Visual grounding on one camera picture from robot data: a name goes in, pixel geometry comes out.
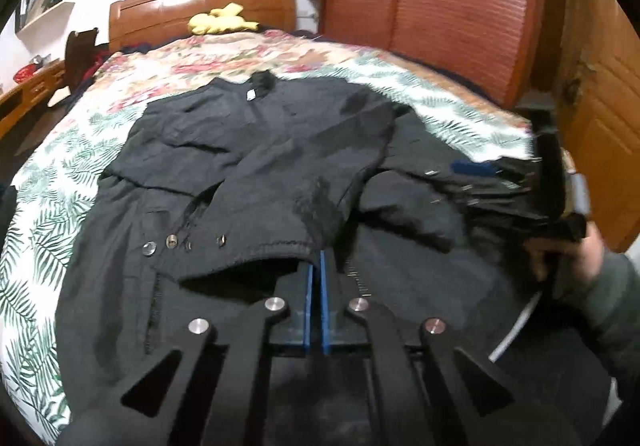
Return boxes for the black jacket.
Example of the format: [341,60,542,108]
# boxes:
[53,69,616,446]

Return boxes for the person's right hand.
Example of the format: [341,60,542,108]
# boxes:
[524,222,605,284]

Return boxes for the floral and fern bedspread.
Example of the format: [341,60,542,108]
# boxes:
[1,30,533,445]

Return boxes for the wooden headboard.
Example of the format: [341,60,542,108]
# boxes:
[108,0,297,52]

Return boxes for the long wooden desk cabinet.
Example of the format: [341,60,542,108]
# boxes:
[0,59,65,138]

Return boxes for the red basket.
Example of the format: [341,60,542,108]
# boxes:
[13,64,38,84]

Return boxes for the yellow plush toy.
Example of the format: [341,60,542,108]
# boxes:
[188,3,259,36]

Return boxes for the dark wooden chair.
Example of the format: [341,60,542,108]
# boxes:
[64,28,99,94]

